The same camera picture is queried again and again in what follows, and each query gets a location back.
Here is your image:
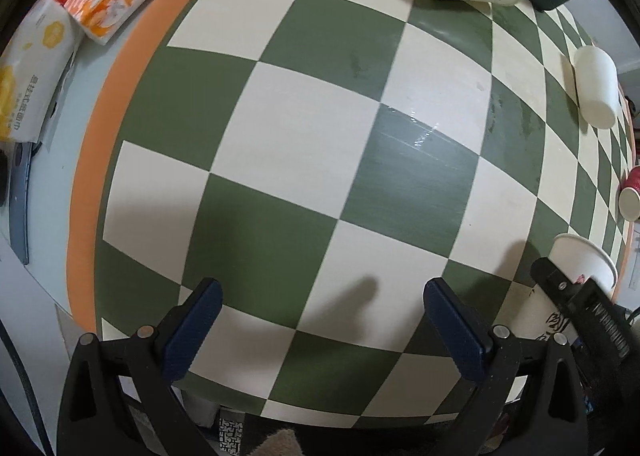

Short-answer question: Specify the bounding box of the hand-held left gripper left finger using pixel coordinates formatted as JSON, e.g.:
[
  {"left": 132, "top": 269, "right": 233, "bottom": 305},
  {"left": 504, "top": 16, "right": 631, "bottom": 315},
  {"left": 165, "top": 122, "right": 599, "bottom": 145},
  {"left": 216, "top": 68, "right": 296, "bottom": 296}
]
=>
[{"left": 57, "top": 278, "right": 223, "bottom": 456}]

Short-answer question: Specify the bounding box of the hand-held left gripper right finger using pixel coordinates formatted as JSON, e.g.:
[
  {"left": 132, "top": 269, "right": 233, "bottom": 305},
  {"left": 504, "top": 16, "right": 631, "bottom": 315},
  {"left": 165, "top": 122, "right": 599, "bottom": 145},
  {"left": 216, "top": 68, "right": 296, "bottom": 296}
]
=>
[{"left": 422, "top": 277, "right": 588, "bottom": 456}]

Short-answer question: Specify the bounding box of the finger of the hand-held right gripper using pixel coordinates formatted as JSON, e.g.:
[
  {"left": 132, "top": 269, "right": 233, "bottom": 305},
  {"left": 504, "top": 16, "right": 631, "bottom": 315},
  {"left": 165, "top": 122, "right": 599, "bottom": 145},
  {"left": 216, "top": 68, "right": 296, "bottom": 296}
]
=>
[{"left": 530, "top": 258, "right": 632, "bottom": 363}]

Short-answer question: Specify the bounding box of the white paper cup black print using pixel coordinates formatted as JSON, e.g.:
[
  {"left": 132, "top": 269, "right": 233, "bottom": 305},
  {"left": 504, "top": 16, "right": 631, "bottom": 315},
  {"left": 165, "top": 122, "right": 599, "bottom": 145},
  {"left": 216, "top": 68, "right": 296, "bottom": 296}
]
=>
[{"left": 515, "top": 233, "right": 619, "bottom": 354}]

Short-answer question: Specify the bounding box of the red paper cup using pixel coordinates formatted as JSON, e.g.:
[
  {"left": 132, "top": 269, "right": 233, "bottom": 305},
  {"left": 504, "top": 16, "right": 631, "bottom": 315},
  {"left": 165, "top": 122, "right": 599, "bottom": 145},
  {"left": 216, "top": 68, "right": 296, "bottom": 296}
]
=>
[{"left": 618, "top": 165, "right": 640, "bottom": 223}]

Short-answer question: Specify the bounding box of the plain white paper cup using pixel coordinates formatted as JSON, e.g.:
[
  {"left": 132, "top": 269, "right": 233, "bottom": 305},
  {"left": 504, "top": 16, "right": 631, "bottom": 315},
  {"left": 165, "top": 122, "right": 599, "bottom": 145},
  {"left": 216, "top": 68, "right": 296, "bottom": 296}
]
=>
[{"left": 572, "top": 46, "right": 621, "bottom": 131}]

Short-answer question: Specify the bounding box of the black white patterned box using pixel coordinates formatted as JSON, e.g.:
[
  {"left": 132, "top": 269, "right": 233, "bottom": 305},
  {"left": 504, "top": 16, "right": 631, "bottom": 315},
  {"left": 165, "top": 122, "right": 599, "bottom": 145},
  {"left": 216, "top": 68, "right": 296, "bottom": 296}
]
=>
[{"left": 218, "top": 408, "right": 247, "bottom": 456}]

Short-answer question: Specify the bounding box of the beige furry thing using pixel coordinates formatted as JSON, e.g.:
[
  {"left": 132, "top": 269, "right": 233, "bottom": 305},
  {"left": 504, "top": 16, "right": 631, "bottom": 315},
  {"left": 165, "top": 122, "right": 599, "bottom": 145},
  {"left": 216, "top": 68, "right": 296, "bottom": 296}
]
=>
[{"left": 251, "top": 427, "right": 307, "bottom": 456}]

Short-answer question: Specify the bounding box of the green checkered mat orange border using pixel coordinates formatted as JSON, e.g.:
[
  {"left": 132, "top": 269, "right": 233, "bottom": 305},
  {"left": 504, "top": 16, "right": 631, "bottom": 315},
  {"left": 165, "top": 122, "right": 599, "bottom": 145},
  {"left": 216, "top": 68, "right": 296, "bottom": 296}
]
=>
[{"left": 66, "top": 0, "right": 637, "bottom": 430}]

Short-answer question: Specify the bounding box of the grey flat board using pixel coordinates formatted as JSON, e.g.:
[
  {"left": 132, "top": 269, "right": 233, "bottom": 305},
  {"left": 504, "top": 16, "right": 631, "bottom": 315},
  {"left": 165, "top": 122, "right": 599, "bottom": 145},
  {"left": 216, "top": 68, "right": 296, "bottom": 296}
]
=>
[{"left": 9, "top": 140, "right": 35, "bottom": 265}]

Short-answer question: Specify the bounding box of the white yellow tissue pack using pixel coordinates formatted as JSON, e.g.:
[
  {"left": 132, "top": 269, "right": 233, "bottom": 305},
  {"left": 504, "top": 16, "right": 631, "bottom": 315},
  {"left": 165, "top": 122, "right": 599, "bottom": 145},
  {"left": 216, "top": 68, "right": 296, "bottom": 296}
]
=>
[{"left": 0, "top": 0, "right": 84, "bottom": 143}]

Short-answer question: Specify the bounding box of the black cable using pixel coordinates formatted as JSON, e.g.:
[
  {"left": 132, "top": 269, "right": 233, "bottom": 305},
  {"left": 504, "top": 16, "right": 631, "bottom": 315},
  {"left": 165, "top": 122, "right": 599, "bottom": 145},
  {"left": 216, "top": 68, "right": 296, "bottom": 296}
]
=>
[{"left": 0, "top": 320, "right": 43, "bottom": 456}]

